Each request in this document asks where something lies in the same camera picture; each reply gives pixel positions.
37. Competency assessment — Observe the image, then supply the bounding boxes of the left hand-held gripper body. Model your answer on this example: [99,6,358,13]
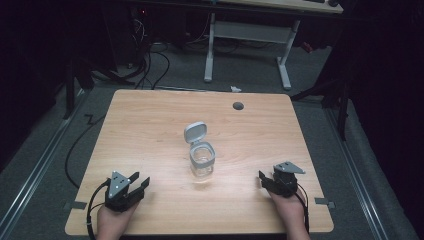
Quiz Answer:
[104,170,145,213]

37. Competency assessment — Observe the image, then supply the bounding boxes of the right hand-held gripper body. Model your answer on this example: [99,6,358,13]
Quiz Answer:
[265,161,306,198]

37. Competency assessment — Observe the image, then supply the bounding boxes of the grey tape patch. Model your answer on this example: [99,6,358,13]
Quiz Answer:
[314,197,337,210]
[63,200,88,212]

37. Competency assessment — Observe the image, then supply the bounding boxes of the glass jar with grey lid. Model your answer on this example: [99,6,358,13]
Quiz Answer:
[183,120,217,183]

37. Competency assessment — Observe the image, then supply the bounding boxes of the black metal stand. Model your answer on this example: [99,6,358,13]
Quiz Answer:
[61,56,137,120]
[289,53,355,142]

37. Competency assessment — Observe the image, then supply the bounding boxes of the white-framed desk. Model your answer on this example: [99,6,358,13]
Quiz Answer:
[203,0,345,92]

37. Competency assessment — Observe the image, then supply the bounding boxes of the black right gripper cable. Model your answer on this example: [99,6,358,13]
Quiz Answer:
[294,182,311,235]

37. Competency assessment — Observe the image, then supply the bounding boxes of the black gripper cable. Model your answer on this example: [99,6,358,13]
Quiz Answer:
[294,182,311,235]
[85,179,112,240]

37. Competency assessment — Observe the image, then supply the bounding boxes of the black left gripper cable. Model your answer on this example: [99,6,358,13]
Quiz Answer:
[85,179,112,240]

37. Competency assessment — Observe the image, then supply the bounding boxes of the black floor cable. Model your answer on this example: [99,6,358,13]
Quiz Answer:
[64,113,106,190]

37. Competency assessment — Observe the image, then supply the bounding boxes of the metal floor rail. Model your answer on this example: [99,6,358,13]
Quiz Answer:
[0,89,88,232]
[324,106,390,240]

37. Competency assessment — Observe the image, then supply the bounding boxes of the bundle of black cables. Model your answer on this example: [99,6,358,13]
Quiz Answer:
[129,16,172,91]

